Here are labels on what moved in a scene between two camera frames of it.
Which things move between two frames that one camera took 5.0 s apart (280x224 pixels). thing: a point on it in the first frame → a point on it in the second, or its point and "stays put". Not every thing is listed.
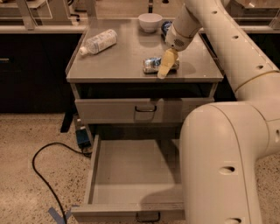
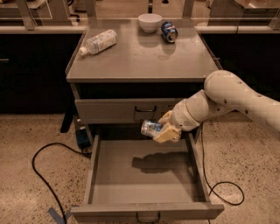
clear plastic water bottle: (99, 43) stays put
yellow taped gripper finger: (171, 56) → (168, 135)
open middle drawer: (137, 178) stays put
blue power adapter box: (82, 137) stays put
